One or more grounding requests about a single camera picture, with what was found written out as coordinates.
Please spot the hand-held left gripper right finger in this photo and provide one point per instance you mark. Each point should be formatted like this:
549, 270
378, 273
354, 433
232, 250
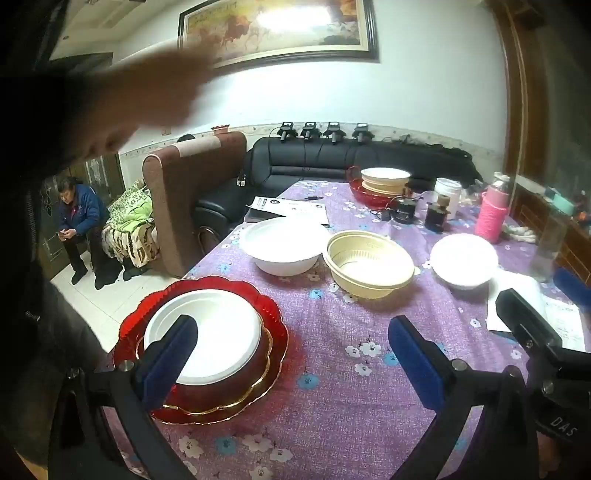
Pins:
415, 364

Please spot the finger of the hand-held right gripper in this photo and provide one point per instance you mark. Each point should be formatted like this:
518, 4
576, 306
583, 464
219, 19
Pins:
526, 314

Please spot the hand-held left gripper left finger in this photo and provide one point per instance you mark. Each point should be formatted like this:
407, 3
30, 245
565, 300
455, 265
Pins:
171, 360

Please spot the white lid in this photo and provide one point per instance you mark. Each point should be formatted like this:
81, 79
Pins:
221, 332

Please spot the white disposable bowl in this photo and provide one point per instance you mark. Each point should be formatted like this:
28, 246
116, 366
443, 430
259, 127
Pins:
464, 261
281, 247

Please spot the white paper sheet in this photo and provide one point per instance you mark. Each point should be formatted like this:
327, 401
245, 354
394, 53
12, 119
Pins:
561, 318

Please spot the red glass plate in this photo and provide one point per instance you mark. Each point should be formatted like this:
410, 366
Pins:
138, 318

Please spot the purple floral tablecloth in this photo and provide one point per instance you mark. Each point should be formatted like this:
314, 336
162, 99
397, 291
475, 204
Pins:
351, 323

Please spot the gold rimmed plate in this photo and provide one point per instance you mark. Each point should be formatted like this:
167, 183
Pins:
274, 355

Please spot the pink knit sleeved bottle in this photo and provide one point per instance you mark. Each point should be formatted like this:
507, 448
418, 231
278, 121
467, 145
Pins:
494, 214

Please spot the brown patterned blanket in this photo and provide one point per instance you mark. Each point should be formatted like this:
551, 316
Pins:
131, 244

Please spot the dark jar with cork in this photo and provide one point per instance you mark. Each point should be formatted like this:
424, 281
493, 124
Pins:
436, 217

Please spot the white plastic jar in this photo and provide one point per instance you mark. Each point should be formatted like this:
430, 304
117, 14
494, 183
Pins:
448, 189

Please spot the black power adapter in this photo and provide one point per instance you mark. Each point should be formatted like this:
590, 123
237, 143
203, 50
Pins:
386, 215

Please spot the black cylindrical motor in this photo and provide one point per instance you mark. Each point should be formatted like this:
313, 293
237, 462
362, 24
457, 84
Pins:
405, 212

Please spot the green leaf blanket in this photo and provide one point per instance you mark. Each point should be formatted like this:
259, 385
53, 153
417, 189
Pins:
134, 203

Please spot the brown armchair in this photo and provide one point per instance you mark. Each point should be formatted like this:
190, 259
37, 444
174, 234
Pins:
184, 194

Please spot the dark cloth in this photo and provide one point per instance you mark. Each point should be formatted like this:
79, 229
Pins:
457, 161

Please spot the red glass bowl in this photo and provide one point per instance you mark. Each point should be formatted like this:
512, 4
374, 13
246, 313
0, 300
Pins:
364, 196

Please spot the white booklet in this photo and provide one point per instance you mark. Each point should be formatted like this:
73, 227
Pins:
286, 210

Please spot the white shallow bowl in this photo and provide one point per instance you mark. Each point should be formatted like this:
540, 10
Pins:
385, 173

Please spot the black leather sofa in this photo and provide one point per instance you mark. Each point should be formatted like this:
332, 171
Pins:
295, 161

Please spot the spare black gripper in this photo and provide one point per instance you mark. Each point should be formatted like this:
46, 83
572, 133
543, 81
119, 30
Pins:
333, 130
362, 132
309, 130
287, 131

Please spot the framed horse painting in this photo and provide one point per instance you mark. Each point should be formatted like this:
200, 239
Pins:
286, 27

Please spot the wooden door frame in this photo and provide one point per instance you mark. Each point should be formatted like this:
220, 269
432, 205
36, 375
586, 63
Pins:
510, 92

